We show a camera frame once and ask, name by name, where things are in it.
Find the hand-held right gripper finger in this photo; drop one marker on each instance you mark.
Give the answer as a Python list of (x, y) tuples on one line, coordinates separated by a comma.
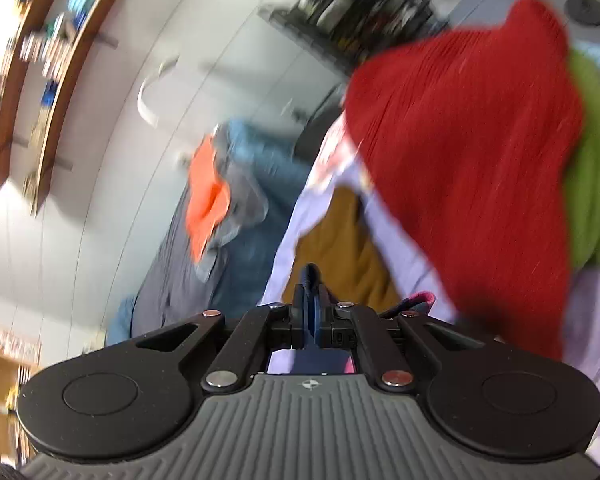
[(307, 320), (320, 320)]

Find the navy cartoon print garment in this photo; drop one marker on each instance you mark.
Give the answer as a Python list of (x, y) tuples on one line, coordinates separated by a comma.
[(325, 360)]

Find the brown garment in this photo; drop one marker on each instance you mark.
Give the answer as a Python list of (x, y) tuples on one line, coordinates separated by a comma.
[(340, 255)]

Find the massage bed with teal cover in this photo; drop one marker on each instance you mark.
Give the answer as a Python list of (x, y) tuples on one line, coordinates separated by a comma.
[(260, 255)]

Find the purple floral bedsheet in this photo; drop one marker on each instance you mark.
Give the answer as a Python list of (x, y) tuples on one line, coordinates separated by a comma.
[(415, 260)]

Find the grey towel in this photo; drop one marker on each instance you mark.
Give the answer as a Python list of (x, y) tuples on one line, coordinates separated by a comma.
[(245, 210)]

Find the grey duvet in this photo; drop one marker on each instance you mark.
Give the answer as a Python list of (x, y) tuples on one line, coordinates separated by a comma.
[(170, 270)]

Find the orange towel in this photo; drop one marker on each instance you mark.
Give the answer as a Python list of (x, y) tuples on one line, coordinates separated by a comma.
[(205, 195)]

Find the red garment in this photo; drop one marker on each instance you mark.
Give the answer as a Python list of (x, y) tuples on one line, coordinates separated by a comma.
[(455, 160)]

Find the green garment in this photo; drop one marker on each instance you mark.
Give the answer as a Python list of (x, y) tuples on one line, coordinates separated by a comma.
[(595, 185)]

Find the black metal rack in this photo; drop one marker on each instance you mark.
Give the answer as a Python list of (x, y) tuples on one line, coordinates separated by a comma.
[(370, 10)]

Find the white curved wall fixture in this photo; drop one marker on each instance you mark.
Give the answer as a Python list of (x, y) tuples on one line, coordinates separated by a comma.
[(147, 102)]

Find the wooden wall shelf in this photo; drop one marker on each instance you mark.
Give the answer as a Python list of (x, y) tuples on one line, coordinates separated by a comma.
[(60, 110), (15, 85)]

